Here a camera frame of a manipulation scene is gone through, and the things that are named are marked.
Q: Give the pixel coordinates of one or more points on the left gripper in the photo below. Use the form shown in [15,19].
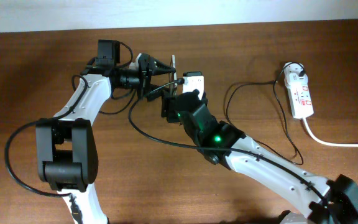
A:
[144,85]

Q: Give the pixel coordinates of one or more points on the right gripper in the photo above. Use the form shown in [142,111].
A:
[168,108]

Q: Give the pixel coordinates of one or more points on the white power strip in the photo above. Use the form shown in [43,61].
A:
[300,102]

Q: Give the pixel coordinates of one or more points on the black smartphone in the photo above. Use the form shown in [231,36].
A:
[173,76]

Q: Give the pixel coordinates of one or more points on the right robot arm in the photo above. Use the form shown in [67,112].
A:
[316,198]

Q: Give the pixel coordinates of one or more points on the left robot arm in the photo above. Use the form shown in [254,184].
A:
[66,151]

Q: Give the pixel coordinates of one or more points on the white usb charger plug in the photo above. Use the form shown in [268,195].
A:
[295,75]

